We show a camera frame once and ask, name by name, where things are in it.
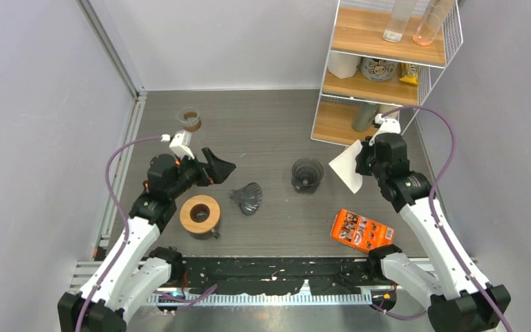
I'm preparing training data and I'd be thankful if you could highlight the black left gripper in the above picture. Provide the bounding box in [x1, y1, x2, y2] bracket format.
[169, 147, 236, 199]

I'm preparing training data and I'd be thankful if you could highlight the white paper coffee filter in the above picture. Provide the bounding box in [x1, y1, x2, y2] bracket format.
[328, 140, 363, 194]

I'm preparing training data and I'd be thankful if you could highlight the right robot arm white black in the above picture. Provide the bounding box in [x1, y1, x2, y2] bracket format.
[355, 133, 511, 331]

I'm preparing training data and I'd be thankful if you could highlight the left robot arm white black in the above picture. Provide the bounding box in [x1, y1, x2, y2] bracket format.
[57, 147, 236, 331]

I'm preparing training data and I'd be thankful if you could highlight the tipped dark glass dripper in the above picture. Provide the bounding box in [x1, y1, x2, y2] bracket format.
[230, 182, 263, 216]

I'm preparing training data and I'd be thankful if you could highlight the upright dark glass dripper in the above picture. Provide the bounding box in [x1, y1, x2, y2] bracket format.
[291, 158, 324, 194]

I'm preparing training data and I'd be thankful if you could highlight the cream printed cup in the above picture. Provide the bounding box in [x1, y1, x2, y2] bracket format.
[378, 104, 400, 120]

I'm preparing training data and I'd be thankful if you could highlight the grey green bottle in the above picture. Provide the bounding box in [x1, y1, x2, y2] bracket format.
[351, 102, 380, 132]

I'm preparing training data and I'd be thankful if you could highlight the orange snack packet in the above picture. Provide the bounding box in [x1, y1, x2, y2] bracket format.
[330, 209, 395, 253]

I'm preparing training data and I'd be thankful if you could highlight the yellow snack bag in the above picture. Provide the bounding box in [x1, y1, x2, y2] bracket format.
[399, 62, 422, 86]

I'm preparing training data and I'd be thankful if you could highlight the clear glass bottle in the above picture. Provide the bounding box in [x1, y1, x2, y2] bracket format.
[382, 0, 418, 43]

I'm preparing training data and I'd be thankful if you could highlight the pink tinted glass bottle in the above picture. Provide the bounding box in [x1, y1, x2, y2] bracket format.
[413, 0, 456, 46]

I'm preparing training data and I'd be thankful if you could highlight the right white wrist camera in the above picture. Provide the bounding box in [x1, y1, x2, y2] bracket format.
[369, 113, 401, 146]

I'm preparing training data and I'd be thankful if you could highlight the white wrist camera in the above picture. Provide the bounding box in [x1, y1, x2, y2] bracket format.
[161, 130, 195, 160]
[369, 113, 401, 146]

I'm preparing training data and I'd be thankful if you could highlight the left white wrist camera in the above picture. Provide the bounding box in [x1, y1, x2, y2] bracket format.
[161, 130, 195, 160]

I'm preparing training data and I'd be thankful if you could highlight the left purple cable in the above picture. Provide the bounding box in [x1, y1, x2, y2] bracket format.
[73, 134, 217, 332]

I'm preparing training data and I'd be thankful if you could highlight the white wire wooden shelf rack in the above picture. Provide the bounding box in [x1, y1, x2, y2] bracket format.
[310, 1, 463, 145]

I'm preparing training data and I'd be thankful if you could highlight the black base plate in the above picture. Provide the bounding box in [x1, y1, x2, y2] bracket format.
[164, 257, 393, 295]

